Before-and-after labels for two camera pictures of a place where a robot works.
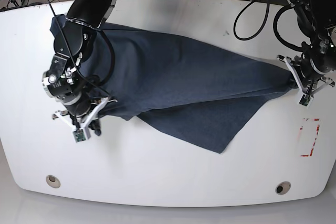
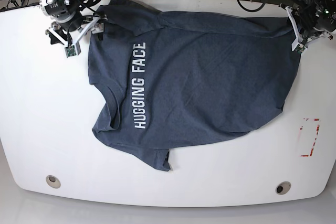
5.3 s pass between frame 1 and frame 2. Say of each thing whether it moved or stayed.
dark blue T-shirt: moved
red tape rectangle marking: stayed
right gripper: moved
